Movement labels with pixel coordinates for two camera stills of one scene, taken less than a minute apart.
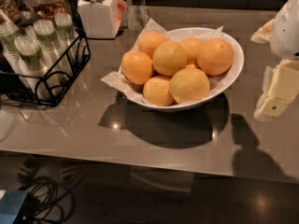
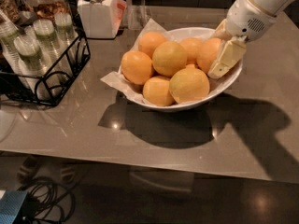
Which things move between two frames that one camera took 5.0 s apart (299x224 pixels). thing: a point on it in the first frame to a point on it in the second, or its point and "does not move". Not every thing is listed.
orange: [214, 57] does not move
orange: [190, 85] does not move
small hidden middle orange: [191, 66] does not move
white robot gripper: [286, 32] to [247, 20]
